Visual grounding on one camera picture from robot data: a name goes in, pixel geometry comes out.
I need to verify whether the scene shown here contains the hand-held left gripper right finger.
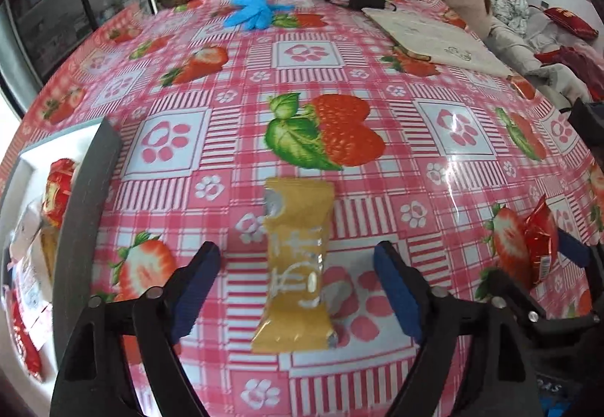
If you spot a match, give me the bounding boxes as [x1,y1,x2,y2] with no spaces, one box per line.
[373,240,539,417]

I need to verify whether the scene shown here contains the pink strawberry tablecloth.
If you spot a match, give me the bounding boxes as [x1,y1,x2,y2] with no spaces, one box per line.
[0,0,604,417]

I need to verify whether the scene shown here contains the grey tray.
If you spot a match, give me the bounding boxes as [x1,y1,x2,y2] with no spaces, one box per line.
[0,117,123,399]

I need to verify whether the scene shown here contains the grey sofa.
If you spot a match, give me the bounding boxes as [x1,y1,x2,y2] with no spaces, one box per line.
[486,0,604,106]

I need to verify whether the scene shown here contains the glass door cabinet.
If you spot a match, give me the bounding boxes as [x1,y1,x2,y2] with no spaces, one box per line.
[0,0,156,82]

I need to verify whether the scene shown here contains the blue disposable gloves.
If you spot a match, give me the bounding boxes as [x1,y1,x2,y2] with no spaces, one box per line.
[223,0,296,31]

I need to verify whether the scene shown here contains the red cushion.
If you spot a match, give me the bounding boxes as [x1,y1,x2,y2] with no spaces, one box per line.
[542,6,600,40]

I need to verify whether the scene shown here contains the cream embroidered cloth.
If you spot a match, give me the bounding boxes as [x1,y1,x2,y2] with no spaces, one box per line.
[361,7,515,79]

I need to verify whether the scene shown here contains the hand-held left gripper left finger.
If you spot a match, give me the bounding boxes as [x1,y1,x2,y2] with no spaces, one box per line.
[49,241,222,417]

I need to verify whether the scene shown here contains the red snack packet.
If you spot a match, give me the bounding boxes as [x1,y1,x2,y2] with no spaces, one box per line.
[8,299,45,382]
[42,158,77,229]
[523,194,560,288]

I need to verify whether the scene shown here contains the black bag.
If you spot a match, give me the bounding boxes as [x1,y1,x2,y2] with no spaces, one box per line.
[569,98,604,144]

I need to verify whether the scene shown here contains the yellow snack packet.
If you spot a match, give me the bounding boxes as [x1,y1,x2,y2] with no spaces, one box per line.
[40,228,60,276]
[250,177,338,354]

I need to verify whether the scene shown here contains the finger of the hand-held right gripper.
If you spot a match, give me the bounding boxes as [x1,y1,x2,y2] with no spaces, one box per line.
[486,267,600,337]
[557,228,604,300]

